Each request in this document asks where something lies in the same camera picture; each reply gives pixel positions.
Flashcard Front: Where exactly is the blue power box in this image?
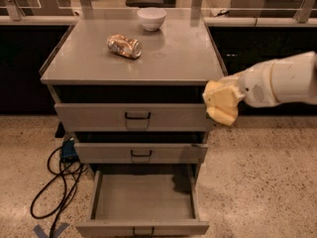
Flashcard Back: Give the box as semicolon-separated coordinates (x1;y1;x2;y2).
59;139;78;163

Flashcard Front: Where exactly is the bottom grey open drawer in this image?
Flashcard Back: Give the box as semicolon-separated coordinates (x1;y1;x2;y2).
75;165;209;238

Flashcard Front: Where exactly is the white ceramic bowl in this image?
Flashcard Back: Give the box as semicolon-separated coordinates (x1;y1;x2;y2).
137;7;166;31

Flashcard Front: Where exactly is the black cable on floor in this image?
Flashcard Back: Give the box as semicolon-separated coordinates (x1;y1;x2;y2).
29;145;87;238

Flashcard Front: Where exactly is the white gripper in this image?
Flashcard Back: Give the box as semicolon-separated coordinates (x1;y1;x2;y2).
211;59;278;112

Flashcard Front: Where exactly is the top grey drawer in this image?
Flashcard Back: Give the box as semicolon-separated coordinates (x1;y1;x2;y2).
55;103;214;132

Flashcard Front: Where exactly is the middle grey drawer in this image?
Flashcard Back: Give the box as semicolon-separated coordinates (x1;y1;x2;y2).
74;143;207;164

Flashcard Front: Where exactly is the grey metal drawer cabinet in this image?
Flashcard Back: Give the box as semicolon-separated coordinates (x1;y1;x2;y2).
39;7;229;183

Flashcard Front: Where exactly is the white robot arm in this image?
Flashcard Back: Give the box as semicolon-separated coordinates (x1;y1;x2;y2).
206;52;317;108

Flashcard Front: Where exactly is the yellow sponge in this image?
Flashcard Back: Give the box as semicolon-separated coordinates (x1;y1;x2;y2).
202;80;238;126

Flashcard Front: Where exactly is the crushed aluminium can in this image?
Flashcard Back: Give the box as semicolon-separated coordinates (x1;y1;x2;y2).
107;34;142;60

